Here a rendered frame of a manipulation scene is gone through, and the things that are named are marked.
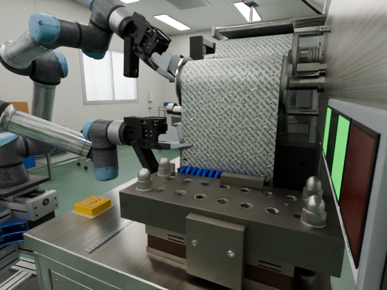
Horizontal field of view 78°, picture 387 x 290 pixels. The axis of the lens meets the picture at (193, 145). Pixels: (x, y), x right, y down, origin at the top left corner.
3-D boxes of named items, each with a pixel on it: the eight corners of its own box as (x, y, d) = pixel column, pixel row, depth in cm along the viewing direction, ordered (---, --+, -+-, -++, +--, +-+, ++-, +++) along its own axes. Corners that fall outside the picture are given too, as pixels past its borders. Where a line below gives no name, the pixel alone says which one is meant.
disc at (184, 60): (198, 110, 74) (198, 60, 71) (200, 110, 74) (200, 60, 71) (175, 114, 61) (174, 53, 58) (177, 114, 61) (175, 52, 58)
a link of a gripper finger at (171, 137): (186, 128, 58) (155, 125, 62) (186, 151, 59) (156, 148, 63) (192, 126, 61) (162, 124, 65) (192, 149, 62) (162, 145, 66)
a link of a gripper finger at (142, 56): (155, 65, 62) (134, 45, 64) (152, 71, 62) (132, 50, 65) (165, 68, 66) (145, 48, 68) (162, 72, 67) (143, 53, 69)
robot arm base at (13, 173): (-19, 186, 107) (-23, 164, 105) (14, 175, 121) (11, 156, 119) (6, 190, 103) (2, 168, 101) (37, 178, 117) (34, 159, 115)
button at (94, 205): (94, 202, 73) (93, 194, 73) (111, 206, 70) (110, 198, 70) (74, 212, 67) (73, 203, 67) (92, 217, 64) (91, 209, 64)
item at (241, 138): (182, 170, 65) (182, 102, 61) (272, 184, 56) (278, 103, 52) (182, 171, 65) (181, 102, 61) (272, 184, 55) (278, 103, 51)
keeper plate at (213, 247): (190, 266, 45) (190, 212, 42) (243, 283, 41) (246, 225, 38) (184, 274, 42) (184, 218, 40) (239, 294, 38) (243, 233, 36)
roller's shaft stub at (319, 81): (289, 92, 58) (291, 73, 57) (322, 92, 55) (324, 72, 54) (288, 92, 54) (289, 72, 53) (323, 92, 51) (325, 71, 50)
